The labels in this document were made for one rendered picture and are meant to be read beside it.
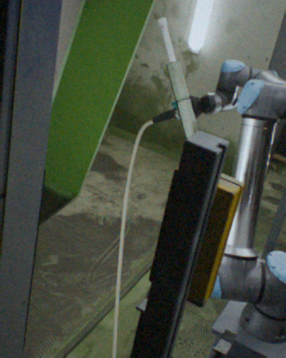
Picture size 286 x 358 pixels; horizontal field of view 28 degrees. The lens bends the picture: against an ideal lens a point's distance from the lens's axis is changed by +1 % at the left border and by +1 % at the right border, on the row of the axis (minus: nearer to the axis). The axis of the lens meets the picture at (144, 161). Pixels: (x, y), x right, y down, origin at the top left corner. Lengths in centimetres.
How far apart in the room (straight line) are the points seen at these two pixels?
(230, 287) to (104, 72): 116
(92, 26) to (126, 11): 19
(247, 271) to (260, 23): 232
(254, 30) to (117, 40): 161
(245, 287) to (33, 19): 115
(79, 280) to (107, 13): 136
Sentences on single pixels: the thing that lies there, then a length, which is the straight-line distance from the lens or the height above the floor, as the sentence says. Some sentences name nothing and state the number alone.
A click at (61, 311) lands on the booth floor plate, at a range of 291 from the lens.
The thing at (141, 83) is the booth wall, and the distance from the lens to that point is 444.
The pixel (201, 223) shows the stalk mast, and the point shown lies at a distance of 99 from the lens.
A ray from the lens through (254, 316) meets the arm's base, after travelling 211.
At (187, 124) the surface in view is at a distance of 228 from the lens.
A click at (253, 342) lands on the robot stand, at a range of 211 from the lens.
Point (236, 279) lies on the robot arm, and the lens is 197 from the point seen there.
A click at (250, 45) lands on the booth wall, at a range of 403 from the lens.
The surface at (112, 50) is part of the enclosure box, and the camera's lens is 259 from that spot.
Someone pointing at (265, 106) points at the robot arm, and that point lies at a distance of 193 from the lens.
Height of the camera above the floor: 203
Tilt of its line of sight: 27 degrees down
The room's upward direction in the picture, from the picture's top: 12 degrees clockwise
